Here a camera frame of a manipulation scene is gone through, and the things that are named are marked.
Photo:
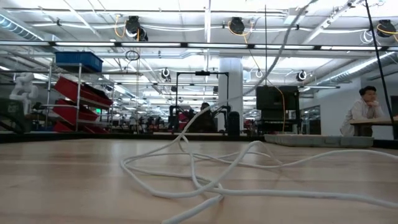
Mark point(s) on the red plastic bin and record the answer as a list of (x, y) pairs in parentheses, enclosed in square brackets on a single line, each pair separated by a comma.
[(62, 127), (71, 88), (71, 113)]

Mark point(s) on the grey plastic tool case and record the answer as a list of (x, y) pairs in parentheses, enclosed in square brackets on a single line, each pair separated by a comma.
[(311, 141)]

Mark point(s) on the LED light bar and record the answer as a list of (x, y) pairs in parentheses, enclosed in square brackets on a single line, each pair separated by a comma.
[(149, 44)]

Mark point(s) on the metal shelf rack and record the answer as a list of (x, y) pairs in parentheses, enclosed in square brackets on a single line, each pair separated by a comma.
[(79, 93)]

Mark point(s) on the black camera gantry frame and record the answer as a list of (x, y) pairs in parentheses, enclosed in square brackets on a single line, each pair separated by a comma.
[(202, 73)]

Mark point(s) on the wooden desk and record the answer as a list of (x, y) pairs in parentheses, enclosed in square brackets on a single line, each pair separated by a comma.
[(373, 122)]

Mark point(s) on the white pillar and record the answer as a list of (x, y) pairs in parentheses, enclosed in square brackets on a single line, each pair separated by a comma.
[(230, 81)]

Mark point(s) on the black display screen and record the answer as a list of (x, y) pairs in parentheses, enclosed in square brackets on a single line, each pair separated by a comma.
[(273, 98)]

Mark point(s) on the blue plastic bin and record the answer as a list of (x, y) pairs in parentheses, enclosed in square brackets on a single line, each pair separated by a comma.
[(79, 60)]

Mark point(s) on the black cylindrical stand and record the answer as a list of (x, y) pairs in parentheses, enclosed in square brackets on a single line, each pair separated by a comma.
[(233, 124)]

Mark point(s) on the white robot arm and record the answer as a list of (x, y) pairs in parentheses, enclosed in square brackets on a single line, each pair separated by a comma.
[(23, 90)]

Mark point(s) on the person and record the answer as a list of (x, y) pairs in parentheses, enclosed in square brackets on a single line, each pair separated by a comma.
[(362, 112), (203, 121)]

